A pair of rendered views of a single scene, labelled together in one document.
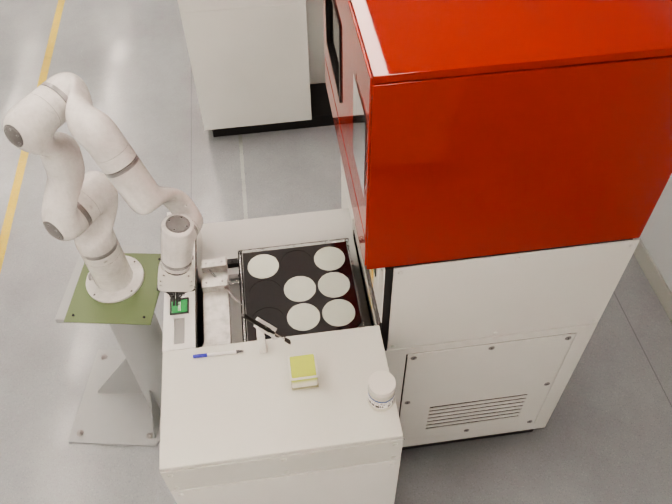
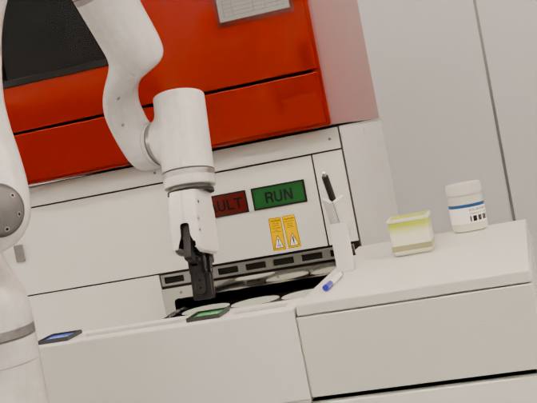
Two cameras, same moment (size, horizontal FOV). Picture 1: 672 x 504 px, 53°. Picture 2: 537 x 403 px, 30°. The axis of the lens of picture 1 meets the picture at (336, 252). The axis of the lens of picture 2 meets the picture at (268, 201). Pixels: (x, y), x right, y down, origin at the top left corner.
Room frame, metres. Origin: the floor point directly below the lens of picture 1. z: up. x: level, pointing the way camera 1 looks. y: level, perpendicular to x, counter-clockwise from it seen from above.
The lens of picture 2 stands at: (0.47, 1.88, 1.20)
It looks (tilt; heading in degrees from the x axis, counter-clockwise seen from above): 3 degrees down; 292
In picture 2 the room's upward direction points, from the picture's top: 11 degrees counter-clockwise
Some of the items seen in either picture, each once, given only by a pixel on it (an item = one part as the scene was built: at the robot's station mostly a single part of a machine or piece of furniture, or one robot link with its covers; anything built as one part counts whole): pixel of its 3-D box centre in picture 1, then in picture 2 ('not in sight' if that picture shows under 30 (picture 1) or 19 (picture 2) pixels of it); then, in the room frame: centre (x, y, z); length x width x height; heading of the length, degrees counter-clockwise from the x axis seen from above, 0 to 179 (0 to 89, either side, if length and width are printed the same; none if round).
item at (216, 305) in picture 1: (217, 309); not in sight; (1.22, 0.38, 0.87); 0.36 x 0.08 x 0.03; 7
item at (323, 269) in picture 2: (365, 278); (260, 295); (1.31, -0.09, 0.89); 0.44 x 0.02 x 0.10; 7
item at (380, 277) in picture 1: (361, 210); (175, 250); (1.48, -0.08, 1.02); 0.82 x 0.03 x 0.40; 7
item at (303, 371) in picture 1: (303, 372); (411, 233); (0.91, 0.09, 1.00); 0.07 x 0.07 x 0.07; 7
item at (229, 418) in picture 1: (279, 404); (435, 295); (0.87, 0.17, 0.89); 0.62 x 0.35 x 0.14; 97
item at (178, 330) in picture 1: (184, 287); (143, 369); (1.29, 0.48, 0.89); 0.55 x 0.09 x 0.14; 7
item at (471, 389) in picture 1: (443, 307); not in sight; (1.53, -0.42, 0.41); 0.82 x 0.71 x 0.82; 7
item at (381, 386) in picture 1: (381, 391); (466, 206); (0.84, -0.11, 1.01); 0.07 x 0.07 x 0.10
